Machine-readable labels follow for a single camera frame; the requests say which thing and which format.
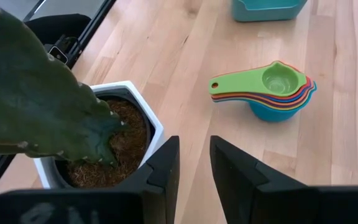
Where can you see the white hexagonal planter pot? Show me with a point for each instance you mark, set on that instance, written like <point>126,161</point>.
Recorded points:
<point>155,124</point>

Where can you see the black table-level camera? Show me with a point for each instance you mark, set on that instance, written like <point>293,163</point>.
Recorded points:
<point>59,53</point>

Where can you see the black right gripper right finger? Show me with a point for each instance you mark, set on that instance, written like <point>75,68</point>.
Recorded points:
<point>259,199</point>

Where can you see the green cactus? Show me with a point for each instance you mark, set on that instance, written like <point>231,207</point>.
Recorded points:
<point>33,102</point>

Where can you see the yellow measuring cup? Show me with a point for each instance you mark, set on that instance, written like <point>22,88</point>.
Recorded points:
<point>300,104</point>

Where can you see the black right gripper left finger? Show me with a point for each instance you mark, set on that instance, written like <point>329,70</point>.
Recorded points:
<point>154,193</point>

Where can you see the black aluminium table frame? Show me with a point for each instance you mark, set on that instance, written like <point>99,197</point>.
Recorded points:
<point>92,28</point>

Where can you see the brown potting soil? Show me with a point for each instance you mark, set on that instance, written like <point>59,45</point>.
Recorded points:
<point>129,155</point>

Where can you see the large cyan measuring cup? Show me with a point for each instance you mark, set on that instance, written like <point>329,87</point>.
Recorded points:
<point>272,114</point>

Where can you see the orange measuring cup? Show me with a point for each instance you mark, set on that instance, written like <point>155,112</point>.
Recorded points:
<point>305,97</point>

